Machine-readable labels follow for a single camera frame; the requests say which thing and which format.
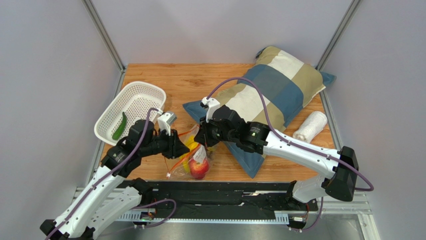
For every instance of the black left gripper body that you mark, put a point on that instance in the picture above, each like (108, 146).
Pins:
(162, 144)

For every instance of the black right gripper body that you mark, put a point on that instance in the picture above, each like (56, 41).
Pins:
(209, 132)

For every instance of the clear orange zip top bag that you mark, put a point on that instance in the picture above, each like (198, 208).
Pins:
(177, 172)

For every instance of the red fake apple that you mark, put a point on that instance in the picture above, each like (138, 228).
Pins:
(198, 170)

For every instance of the green fake chili pepper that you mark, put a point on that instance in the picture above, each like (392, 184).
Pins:
(120, 129)

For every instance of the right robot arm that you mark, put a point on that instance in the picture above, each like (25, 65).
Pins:
(336, 169)

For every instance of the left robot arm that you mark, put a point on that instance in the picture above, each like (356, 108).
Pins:
(89, 215)

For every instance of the yellow fake banana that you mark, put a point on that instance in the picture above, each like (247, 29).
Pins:
(192, 145)

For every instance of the white perforated plastic basket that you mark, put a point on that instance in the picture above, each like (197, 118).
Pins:
(135, 99)

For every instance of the blue beige checkered pillow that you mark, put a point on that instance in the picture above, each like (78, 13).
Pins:
(286, 85)

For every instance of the rolled white towel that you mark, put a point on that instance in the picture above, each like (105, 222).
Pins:
(311, 127)

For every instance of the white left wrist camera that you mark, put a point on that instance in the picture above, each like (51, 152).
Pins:
(165, 121)

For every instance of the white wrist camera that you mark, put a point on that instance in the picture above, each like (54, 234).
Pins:
(211, 105)
(165, 121)

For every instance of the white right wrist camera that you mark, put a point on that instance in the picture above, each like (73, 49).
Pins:
(211, 105)

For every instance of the white slotted cable duct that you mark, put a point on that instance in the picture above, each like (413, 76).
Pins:
(137, 216)

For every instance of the right aluminium frame post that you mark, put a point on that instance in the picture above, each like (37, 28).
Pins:
(340, 30)

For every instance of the aluminium frame post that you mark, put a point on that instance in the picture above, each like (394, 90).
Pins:
(340, 30)
(98, 23)

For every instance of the left aluminium frame post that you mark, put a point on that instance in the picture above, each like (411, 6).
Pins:
(98, 23)

